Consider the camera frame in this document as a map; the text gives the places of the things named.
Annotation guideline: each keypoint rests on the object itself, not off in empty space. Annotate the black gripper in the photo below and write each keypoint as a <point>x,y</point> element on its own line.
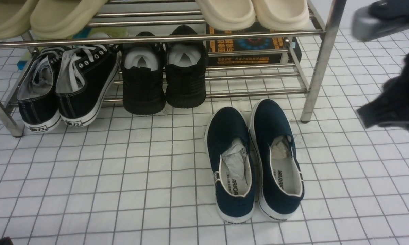
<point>393,111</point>

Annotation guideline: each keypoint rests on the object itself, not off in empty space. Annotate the navy slip-on shoe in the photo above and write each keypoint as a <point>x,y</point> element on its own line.
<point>281,185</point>
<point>227,142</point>

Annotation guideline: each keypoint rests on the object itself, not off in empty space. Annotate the stainless steel shoe rack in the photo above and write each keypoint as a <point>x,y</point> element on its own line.
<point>326,31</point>

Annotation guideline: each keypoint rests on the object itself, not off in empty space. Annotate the black orange printed box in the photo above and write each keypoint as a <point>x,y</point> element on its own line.
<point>252,46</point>

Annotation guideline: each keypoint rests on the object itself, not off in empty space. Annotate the white grid tablecloth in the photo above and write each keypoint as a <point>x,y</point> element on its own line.
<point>145,180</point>

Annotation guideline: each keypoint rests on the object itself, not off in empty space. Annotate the cream slide sandal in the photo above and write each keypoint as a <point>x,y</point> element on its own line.
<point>282,15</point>
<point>228,15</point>

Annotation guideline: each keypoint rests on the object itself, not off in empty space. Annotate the black knit shoe right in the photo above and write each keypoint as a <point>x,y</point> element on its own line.
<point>185,72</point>

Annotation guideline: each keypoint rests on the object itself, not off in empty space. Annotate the black knit shoe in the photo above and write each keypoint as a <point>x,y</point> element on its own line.
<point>142,77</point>
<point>185,72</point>

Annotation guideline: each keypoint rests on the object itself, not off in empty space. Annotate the black knit shoe left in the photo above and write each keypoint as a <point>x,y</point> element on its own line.
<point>142,77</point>

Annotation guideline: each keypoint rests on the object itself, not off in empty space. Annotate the black canvas sneaker right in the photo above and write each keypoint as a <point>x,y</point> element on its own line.
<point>85,75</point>

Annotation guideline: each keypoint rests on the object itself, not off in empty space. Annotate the black canvas sneaker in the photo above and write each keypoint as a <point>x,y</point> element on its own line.
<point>36,96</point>
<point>85,75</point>

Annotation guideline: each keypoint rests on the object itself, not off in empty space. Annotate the beige slide sandal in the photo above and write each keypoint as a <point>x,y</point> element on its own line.
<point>15,17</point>
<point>59,19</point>

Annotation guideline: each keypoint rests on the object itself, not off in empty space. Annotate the black canvas sneaker left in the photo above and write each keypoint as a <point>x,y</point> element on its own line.
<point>36,96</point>

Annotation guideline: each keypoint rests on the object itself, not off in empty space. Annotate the beige slide sandal far left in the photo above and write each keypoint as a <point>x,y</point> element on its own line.
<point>15,17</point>

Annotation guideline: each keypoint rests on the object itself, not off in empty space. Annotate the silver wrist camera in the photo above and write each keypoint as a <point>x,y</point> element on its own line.
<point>366,28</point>

